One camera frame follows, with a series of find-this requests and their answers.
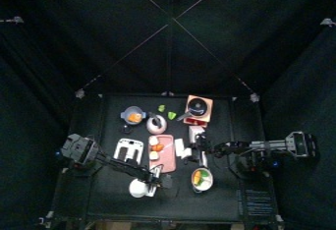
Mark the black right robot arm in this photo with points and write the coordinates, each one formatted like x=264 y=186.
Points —
x=280 y=146

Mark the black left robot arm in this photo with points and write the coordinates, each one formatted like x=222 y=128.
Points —
x=110 y=162

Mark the small white toy block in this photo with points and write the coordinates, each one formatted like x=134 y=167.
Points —
x=187 y=152

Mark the white yellow toy food block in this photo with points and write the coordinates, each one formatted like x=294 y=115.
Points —
x=154 y=155

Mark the white rectangular toy block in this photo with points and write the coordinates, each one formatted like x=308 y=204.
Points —
x=179 y=146

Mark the white toy egg block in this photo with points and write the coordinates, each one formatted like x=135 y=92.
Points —
x=152 y=140

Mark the white toy box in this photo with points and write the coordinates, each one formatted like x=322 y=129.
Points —
x=195 y=131

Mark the white cup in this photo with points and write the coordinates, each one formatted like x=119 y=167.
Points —
x=138 y=188

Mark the pink toy tray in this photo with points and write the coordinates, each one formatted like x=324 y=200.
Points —
x=167 y=157

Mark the green toy leaf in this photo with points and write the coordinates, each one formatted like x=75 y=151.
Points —
x=204 y=174

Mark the orange toy carrot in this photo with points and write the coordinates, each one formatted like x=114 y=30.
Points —
x=198 y=177

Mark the white toy bowl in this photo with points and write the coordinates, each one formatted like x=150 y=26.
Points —
x=202 y=179

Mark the orange toy shrimp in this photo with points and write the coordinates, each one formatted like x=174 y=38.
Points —
x=158 y=147

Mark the white toy dish rack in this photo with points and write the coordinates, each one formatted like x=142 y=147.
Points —
x=128 y=148

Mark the black toy frying pan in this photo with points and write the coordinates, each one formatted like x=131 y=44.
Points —
x=196 y=107

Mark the large green toy vegetable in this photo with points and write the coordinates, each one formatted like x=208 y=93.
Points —
x=172 y=115

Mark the orange toy stove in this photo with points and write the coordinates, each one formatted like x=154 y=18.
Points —
x=207 y=105

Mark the small green toy vegetable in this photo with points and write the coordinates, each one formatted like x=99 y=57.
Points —
x=162 y=108

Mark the small black toy lid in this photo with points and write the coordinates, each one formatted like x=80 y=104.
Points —
x=127 y=129

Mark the orange toy food piece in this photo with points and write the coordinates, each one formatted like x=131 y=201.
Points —
x=135 y=118

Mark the white printed table label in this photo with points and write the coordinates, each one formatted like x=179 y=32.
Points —
x=258 y=202

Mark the blue-grey toy pot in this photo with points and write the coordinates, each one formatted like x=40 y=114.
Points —
x=132 y=114

